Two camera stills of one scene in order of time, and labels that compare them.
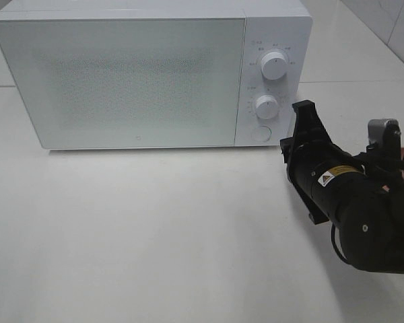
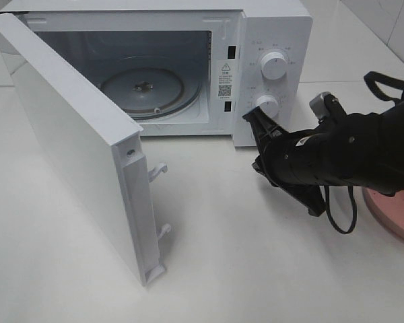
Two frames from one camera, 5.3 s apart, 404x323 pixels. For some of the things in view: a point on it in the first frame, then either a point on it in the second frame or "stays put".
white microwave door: [126, 83] → [100, 146]
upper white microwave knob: [274, 65] stays put
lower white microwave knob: [266, 106] stays put
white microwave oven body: [98, 74] stays put
